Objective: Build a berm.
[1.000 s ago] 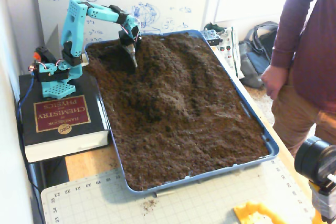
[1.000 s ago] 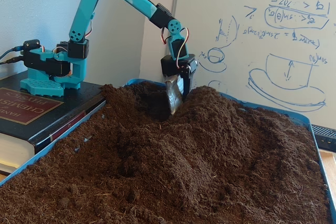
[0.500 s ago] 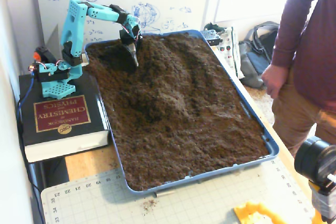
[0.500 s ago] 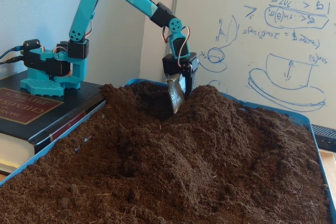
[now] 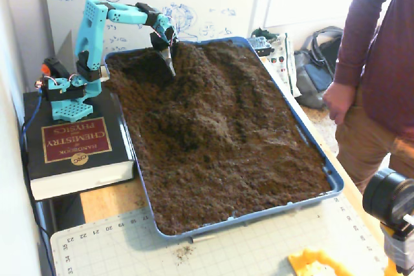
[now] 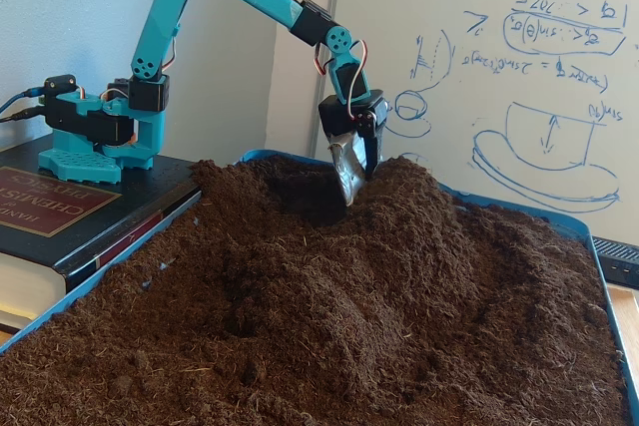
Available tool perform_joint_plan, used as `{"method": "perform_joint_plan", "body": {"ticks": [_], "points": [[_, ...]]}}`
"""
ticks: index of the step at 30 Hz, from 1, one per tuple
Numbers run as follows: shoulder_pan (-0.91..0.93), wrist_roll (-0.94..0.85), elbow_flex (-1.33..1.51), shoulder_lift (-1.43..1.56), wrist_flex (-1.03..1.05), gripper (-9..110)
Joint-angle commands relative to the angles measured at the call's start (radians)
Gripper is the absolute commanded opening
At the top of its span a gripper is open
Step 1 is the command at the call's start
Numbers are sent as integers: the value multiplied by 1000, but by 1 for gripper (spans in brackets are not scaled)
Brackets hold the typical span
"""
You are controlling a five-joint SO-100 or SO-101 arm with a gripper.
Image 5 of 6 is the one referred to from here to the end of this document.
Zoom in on perforated black electronics box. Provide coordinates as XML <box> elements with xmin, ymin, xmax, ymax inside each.
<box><xmin>247</xmin><ymin>35</ymin><xmax>276</xmax><ymax>57</ymax></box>

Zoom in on person right hand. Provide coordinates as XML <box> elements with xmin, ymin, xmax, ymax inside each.
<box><xmin>322</xmin><ymin>81</ymin><xmax>358</xmax><ymax>125</ymax></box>

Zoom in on yellow plastic part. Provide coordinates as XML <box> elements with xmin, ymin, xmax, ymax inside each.
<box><xmin>287</xmin><ymin>247</ymin><xmax>356</xmax><ymax>276</ymax></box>

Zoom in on brown soil heap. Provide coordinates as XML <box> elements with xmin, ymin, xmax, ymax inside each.
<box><xmin>105</xmin><ymin>39</ymin><xmax>332</xmax><ymax>237</ymax></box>

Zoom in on spilled soil crumbs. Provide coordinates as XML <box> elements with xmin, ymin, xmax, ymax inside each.
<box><xmin>174</xmin><ymin>245</ymin><xmax>197</xmax><ymax>260</ymax></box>

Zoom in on yellow grey camera stand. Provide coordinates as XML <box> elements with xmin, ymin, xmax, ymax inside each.
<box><xmin>380</xmin><ymin>214</ymin><xmax>414</xmax><ymax>275</ymax></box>

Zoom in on tan trousers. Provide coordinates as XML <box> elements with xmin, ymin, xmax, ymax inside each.
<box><xmin>335</xmin><ymin>106</ymin><xmax>414</xmax><ymax>193</ymax></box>

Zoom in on teal robot arm with base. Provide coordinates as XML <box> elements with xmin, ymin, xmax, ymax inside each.
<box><xmin>43</xmin><ymin>0</ymin><xmax>179</xmax><ymax>122</ymax></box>

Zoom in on pale green cutting mat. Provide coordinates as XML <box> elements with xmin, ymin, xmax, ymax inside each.
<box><xmin>50</xmin><ymin>193</ymin><xmax>389</xmax><ymax>276</ymax></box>

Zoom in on white electronics board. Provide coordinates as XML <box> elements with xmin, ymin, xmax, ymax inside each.
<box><xmin>258</xmin><ymin>32</ymin><xmax>301</xmax><ymax>96</ymax></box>

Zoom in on black chemistry physics handbook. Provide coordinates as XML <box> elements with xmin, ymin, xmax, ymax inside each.
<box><xmin>22</xmin><ymin>81</ymin><xmax>136</xmax><ymax>201</ymax></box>

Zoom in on grey backpack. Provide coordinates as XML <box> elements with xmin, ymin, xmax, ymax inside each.
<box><xmin>294</xmin><ymin>27</ymin><xmax>344</xmax><ymax>109</ymax></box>

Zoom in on black cable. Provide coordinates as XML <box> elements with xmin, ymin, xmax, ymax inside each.
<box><xmin>19</xmin><ymin>123</ymin><xmax>58</xmax><ymax>276</ymax></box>

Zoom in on black camera lens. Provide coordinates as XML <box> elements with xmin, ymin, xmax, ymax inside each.
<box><xmin>362</xmin><ymin>167</ymin><xmax>414</xmax><ymax>225</ymax></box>

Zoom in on blue cable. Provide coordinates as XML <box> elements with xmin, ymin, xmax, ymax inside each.
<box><xmin>19</xmin><ymin>90</ymin><xmax>45</xmax><ymax>160</ymax></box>

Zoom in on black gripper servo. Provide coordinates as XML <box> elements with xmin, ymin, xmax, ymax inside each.
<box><xmin>149</xmin><ymin>32</ymin><xmax>179</xmax><ymax>78</ymax></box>

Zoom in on maroon sleeved person forearm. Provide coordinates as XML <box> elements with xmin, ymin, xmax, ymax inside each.
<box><xmin>334</xmin><ymin>0</ymin><xmax>407</xmax><ymax>89</ymax></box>

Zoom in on blue plastic tray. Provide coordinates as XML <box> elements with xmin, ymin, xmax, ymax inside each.
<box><xmin>103</xmin><ymin>36</ymin><xmax>345</xmax><ymax>241</ymax></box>

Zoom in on maroon shirt torso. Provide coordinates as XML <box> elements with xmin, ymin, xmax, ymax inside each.
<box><xmin>358</xmin><ymin>0</ymin><xmax>414</xmax><ymax>143</ymax></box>

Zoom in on orange black round object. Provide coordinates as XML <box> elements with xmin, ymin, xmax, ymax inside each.
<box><xmin>40</xmin><ymin>56</ymin><xmax>71</xmax><ymax>80</ymax></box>

